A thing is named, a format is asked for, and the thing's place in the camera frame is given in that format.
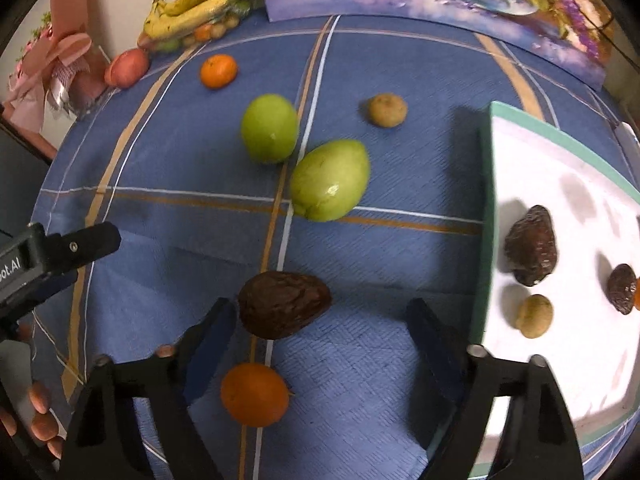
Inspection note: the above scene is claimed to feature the small tan round fruit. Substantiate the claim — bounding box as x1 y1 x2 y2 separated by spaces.
368 93 408 128
516 294 554 339

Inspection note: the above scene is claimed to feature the pile of small mixed fruits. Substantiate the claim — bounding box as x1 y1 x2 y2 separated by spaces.
150 2 251 53

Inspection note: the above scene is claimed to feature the blue plaid tablecloth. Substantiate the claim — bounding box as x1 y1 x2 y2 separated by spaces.
30 7 640 480

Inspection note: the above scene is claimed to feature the red apple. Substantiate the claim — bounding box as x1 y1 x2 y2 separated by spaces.
110 49 151 87

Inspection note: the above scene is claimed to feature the dark brown avocado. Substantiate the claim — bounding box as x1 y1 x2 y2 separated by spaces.
607 263 638 316
237 271 332 340
504 205 558 287

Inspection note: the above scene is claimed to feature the orange with stem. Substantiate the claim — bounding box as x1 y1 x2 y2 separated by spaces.
220 363 292 428

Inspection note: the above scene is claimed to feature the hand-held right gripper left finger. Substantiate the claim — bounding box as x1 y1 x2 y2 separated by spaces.
59 297 238 480

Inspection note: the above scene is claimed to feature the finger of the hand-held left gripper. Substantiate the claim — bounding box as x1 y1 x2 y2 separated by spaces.
0 222 122 326

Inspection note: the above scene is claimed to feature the orange tangerine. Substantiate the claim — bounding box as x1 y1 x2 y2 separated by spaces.
200 54 238 90

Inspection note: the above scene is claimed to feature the person's left hand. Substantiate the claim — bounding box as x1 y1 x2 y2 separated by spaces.
0 380 67 461

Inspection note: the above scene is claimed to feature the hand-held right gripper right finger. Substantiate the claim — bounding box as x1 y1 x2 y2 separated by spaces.
406 297 586 480

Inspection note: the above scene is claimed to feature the pink flower bouquet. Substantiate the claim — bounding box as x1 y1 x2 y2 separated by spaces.
5 0 113 123

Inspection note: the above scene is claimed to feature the green mango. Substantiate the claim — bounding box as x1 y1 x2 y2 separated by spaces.
290 140 372 222
241 93 300 164

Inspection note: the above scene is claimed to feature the yellow banana bunch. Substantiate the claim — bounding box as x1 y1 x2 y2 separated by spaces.
143 0 258 41

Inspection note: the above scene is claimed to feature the teal and white tray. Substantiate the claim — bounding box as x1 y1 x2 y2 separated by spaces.
472 101 640 478

